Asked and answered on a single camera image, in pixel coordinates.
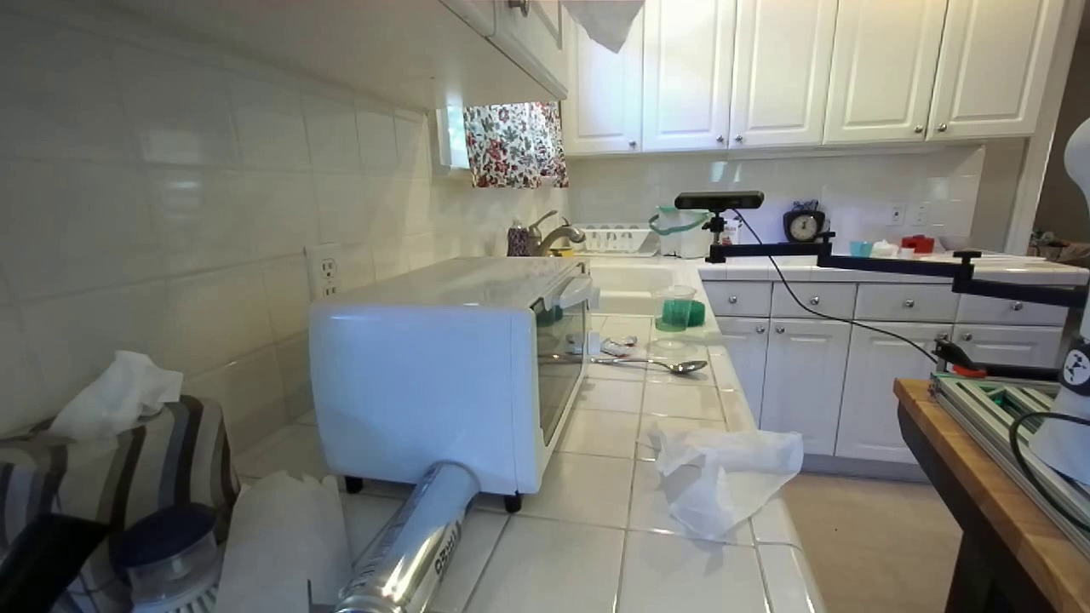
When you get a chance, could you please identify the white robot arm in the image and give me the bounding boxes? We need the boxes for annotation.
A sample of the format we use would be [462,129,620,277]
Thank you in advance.
[1032,118,1090,486]

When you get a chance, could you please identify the upper white cabinet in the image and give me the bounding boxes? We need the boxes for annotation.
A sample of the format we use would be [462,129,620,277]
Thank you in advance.
[447,0,1069,158]

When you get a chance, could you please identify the kitchen faucet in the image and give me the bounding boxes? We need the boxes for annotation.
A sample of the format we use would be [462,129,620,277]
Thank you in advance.
[506,216,584,254]

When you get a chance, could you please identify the white toaster oven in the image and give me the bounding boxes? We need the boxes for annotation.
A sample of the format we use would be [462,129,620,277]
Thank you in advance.
[311,254,596,515]

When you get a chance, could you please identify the metal spoon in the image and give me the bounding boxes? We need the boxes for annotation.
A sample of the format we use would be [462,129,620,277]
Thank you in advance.
[604,351,708,377]

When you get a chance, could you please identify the black clock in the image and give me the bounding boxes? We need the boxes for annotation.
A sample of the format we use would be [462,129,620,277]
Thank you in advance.
[783,202,824,245]

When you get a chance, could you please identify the lower white cabinets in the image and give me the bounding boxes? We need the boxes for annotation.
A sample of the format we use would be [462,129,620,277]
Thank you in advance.
[704,279,1065,463]

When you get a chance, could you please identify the silver foil roll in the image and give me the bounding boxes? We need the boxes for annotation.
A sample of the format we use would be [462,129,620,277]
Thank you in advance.
[305,460,479,613]

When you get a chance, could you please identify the white paper sheet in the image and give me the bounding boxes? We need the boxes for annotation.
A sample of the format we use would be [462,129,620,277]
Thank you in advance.
[213,470,349,613]

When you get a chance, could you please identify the white tissue in bag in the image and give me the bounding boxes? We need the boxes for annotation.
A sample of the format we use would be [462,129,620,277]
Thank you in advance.
[51,351,184,439]

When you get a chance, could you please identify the blue-lid jar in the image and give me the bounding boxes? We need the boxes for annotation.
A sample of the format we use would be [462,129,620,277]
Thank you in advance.
[112,504,221,613]

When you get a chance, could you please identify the striped bag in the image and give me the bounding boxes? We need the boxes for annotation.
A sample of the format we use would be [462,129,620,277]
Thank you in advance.
[0,395,237,613]

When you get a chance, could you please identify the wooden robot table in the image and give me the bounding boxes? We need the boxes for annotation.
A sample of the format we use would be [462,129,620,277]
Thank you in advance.
[892,377,1090,613]

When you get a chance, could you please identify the black stereo camera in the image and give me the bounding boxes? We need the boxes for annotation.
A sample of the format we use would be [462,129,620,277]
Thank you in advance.
[673,189,765,211]

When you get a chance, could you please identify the white wall outlet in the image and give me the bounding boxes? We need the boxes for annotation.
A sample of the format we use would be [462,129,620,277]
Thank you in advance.
[305,245,342,298]

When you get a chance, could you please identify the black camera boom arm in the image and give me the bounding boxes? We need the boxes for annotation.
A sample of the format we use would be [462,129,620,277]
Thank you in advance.
[704,208,1087,311]

